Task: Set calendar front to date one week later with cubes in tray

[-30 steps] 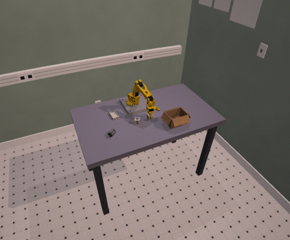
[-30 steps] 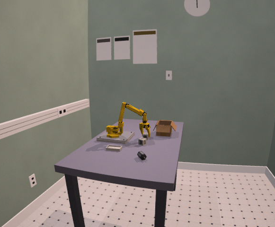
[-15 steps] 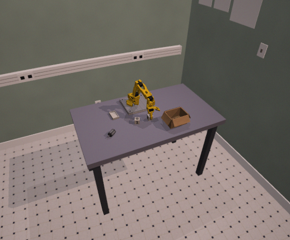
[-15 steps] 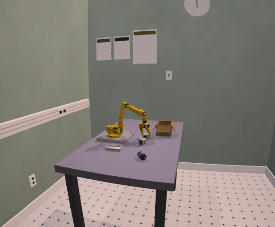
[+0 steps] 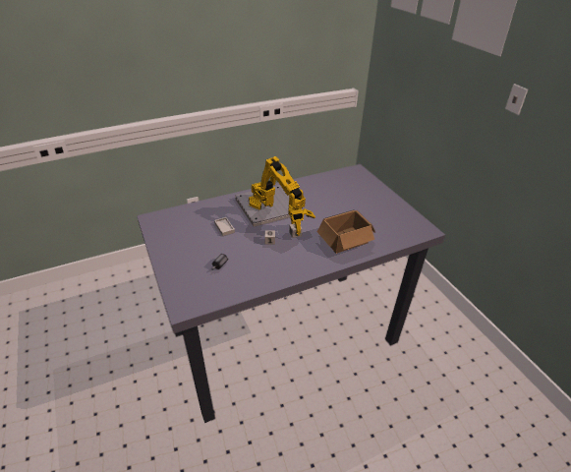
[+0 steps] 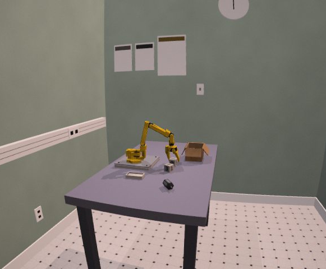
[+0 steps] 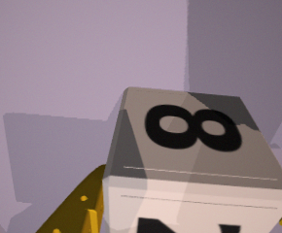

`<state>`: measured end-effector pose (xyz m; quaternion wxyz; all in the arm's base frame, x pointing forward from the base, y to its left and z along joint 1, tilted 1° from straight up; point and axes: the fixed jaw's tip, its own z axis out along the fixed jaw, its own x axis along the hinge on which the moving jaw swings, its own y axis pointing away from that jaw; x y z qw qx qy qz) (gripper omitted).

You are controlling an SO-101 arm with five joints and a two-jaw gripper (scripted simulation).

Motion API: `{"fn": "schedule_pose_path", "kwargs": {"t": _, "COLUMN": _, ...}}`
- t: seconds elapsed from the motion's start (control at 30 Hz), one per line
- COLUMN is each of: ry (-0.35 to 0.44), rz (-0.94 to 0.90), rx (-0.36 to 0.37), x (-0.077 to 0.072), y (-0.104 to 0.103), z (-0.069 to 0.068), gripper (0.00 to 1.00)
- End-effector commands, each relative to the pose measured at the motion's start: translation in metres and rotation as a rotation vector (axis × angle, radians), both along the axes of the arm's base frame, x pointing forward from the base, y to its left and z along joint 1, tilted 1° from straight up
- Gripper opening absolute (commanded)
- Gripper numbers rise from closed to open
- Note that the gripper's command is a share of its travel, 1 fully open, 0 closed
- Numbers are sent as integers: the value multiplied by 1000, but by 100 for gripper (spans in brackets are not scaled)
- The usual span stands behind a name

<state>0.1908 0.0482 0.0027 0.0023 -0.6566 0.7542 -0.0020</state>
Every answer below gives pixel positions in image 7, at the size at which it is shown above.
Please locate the beige cube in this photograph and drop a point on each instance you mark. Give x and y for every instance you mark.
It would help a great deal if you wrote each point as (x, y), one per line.
(185, 162)

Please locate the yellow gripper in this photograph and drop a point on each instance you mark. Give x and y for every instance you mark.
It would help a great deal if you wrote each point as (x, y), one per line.
(82, 210)

